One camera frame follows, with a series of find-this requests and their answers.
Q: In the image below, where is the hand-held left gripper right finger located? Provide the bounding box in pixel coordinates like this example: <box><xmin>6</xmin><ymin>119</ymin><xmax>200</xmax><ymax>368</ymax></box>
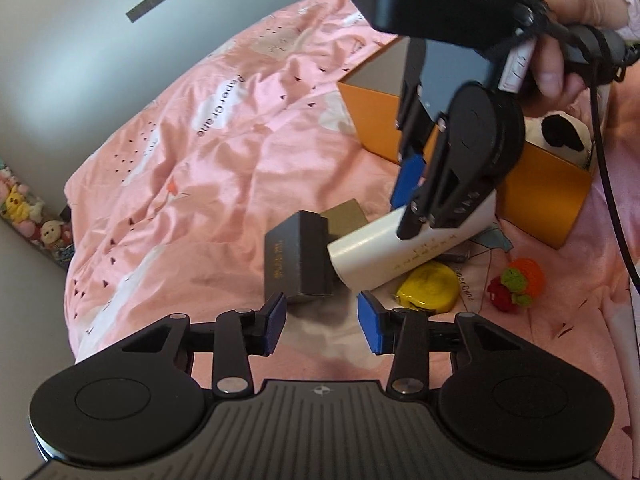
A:
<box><xmin>356</xmin><ymin>291</ymin><xmax>526</xmax><ymax>397</ymax></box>

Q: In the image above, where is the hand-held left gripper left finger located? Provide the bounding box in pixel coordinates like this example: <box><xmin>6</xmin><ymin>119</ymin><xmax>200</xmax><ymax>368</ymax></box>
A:
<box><xmin>117</xmin><ymin>292</ymin><xmax>288</xmax><ymax>397</ymax></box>

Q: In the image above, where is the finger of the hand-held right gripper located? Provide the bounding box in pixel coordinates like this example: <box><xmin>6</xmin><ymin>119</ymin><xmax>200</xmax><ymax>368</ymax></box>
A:
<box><xmin>397</xmin><ymin>115</ymin><xmax>498</xmax><ymax>241</ymax></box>
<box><xmin>390</xmin><ymin>37</ymin><xmax>437</xmax><ymax>211</ymax></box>

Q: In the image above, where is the dark grey box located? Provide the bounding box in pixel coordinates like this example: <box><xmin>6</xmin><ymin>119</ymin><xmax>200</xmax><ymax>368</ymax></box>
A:
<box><xmin>263</xmin><ymin>210</ymin><xmax>337</xmax><ymax>306</ymax></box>

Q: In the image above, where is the gold brown box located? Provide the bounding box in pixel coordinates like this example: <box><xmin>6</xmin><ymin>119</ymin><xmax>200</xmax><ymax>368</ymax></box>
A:
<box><xmin>320</xmin><ymin>199</ymin><xmax>368</xmax><ymax>238</ymax></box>

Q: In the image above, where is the yellow tape measure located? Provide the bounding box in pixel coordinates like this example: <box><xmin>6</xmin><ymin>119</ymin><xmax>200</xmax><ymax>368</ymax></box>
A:
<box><xmin>396</xmin><ymin>260</ymin><xmax>460</xmax><ymax>311</ymax></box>

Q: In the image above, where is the white case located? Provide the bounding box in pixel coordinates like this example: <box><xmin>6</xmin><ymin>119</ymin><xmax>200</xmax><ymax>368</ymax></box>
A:
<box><xmin>326</xmin><ymin>190</ymin><xmax>498</xmax><ymax>293</ymax></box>

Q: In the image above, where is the orange cardboard box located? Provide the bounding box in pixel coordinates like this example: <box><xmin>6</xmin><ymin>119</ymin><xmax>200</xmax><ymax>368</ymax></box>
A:
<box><xmin>337</xmin><ymin>35</ymin><xmax>596</xmax><ymax>251</ymax></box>

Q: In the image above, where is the orange crochet toy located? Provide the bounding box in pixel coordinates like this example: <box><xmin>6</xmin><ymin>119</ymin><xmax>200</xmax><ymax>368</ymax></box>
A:
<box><xmin>487</xmin><ymin>257</ymin><xmax>546</xmax><ymax>313</ymax></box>

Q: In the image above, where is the black white panda plush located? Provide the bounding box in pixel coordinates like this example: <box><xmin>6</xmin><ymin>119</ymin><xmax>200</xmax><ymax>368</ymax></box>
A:
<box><xmin>522</xmin><ymin>112</ymin><xmax>593</xmax><ymax>168</ymax></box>

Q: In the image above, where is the person's right forearm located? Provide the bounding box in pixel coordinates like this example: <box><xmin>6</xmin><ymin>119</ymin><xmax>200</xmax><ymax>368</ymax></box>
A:
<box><xmin>612</xmin><ymin>0</ymin><xmax>640</xmax><ymax>45</ymax></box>

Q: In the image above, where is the pink printed blanket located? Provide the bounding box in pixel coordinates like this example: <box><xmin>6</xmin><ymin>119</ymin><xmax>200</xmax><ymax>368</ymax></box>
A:
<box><xmin>62</xmin><ymin>0</ymin><xmax>640</xmax><ymax>480</ymax></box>

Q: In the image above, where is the column of plush toys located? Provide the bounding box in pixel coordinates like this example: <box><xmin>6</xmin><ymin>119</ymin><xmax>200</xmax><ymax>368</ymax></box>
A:
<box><xmin>0</xmin><ymin>162</ymin><xmax>76</xmax><ymax>268</ymax></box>

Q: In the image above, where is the black cable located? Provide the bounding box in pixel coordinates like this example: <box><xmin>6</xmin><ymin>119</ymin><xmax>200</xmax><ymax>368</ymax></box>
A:
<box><xmin>590</xmin><ymin>60</ymin><xmax>640</xmax><ymax>288</ymax></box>

